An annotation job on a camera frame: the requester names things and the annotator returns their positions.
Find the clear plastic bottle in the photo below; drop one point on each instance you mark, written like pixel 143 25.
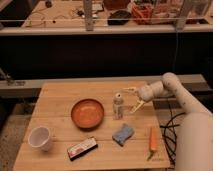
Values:
pixel 118 102

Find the orange crate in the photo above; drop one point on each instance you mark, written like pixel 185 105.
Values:
pixel 141 14

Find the orange carrot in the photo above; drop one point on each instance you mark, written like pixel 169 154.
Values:
pixel 152 142

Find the blue sponge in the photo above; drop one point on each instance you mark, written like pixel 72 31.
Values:
pixel 123 134

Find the metal clamp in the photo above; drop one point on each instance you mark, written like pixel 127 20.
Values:
pixel 9 80

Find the black and white box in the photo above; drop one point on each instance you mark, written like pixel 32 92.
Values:
pixel 82 148

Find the black bowl on bench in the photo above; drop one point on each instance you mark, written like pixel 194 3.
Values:
pixel 119 17

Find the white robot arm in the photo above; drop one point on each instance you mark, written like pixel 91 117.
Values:
pixel 195 134

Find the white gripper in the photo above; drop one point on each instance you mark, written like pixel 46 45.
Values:
pixel 145 93

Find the white cup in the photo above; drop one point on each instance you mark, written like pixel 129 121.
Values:
pixel 40 138

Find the orange bowl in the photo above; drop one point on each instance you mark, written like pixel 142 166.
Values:
pixel 87 113

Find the wooden table board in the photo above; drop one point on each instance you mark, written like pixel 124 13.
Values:
pixel 53 110

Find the grey vertical post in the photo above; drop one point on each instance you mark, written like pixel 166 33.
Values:
pixel 87 5

